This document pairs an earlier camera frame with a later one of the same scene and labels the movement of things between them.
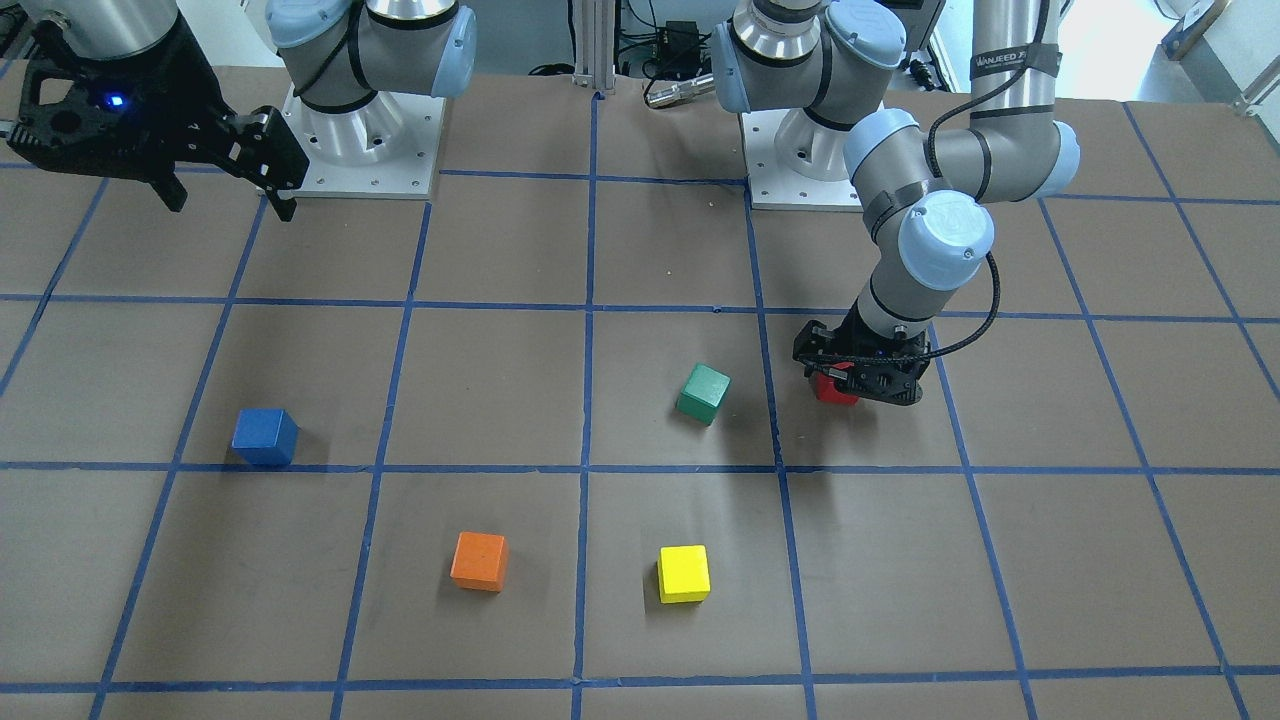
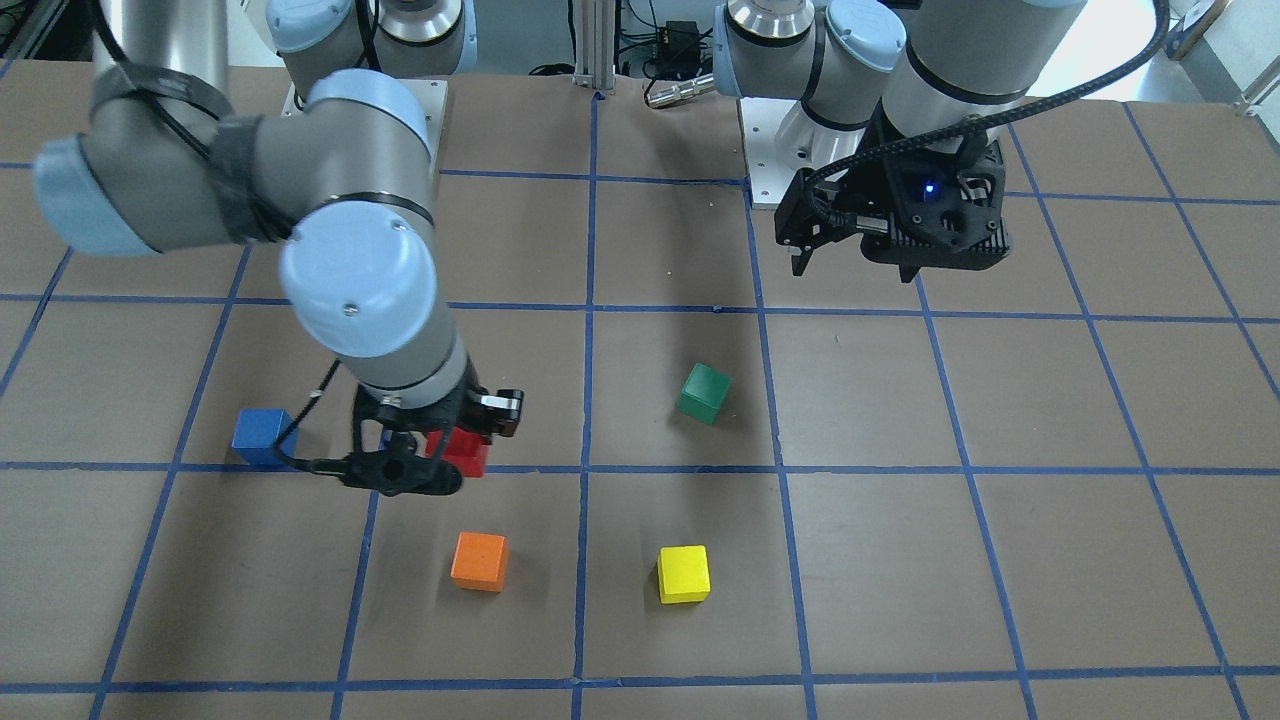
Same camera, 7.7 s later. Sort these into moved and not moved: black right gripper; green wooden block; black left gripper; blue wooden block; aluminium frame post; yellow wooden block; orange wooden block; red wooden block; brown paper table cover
Moved: red wooden block; black left gripper; black right gripper
Not moved: blue wooden block; brown paper table cover; green wooden block; yellow wooden block; orange wooden block; aluminium frame post
